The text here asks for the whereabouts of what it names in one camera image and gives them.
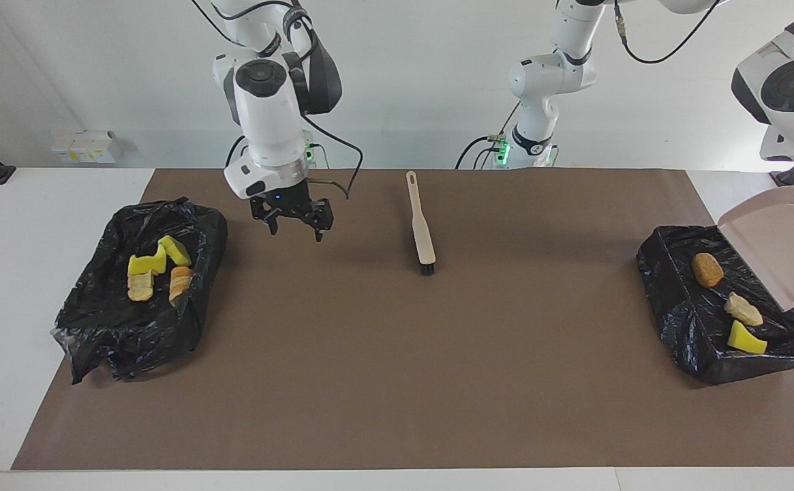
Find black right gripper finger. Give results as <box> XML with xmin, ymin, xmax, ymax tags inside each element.
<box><xmin>250</xmin><ymin>201</ymin><xmax>280</xmax><ymax>236</ymax></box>
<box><xmin>307</xmin><ymin>199</ymin><xmax>335</xmax><ymax>243</ymax></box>

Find yellow sponge piece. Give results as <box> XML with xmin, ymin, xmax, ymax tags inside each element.
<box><xmin>127</xmin><ymin>244</ymin><xmax>168</xmax><ymax>278</ymax></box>
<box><xmin>158</xmin><ymin>235</ymin><xmax>193</xmax><ymax>267</ymax></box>
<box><xmin>728</xmin><ymin>321</ymin><xmax>769</xmax><ymax>355</ymax></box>

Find beige hand brush black bristles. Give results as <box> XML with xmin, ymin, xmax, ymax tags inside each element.
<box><xmin>406</xmin><ymin>170</ymin><xmax>437</xmax><ymax>276</ymax></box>

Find tan beige foam chunk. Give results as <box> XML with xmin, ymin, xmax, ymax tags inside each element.
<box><xmin>168</xmin><ymin>266</ymin><xmax>195</xmax><ymax>304</ymax></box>

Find pale beige foam chunk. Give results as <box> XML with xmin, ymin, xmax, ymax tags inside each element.
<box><xmin>127</xmin><ymin>270</ymin><xmax>155</xmax><ymax>302</ymax></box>
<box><xmin>723</xmin><ymin>292</ymin><xmax>764</xmax><ymax>327</ymax></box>

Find orange-brown foam chunk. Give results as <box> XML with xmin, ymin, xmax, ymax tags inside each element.
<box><xmin>691</xmin><ymin>252</ymin><xmax>724</xmax><ymax>288</ymax></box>

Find beige plastic dustpan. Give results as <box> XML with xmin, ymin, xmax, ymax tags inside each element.
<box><xmin>717</xmin><ymin>185</ymin><xmax>794</xmax><ymax>312</ymax></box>

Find black trash bag bin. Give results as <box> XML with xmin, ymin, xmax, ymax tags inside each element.
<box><xmin>636</xmin><ymin>222</ymin><xmax>794</xmax><ymax>387</ymax></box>
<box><xmin>50</xmin><ymin>197</ymin><xmax>229</xmax><ymax>384</ymax></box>

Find brown table mat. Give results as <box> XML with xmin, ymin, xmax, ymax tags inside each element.
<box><xmin>12</xmin><ymin>168</ymin><xmax>794</xmax><ymax>471</ymax></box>

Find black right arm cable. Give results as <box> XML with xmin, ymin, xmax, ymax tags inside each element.
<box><xmin>192</xmin><ymin>0</ymin><xmax>365</xmax><ymax>200</ymax></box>

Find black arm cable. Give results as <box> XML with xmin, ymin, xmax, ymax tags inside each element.
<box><xmin>613</xmin><ymin>0</ymin><xmax>722</xmax><ymax>65</ymax></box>
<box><xmin>192</xmin><ymin>0</ymin><xmax>365</xmax><ymax>200</ymax></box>

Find black base power cable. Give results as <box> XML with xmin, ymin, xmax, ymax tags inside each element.
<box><xmin>225</xmin><ymin>133</ymin><xmax>247</xmax><ymax>169</ymax></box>
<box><xmin>455</xmin><ymin>106</ymin><xmax>523</xmax><ymax>170</ymax></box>

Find white wall socket box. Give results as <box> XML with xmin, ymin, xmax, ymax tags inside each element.
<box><xmin>51</xmin><ymin>131</ymin><xmax>123</xmax><ymax>164</ymax></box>

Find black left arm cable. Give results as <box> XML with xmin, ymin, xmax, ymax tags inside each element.
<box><xmin>613</xmin><ymin>0</ymin><xmax>722</xmax><ymax>65</ymax></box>

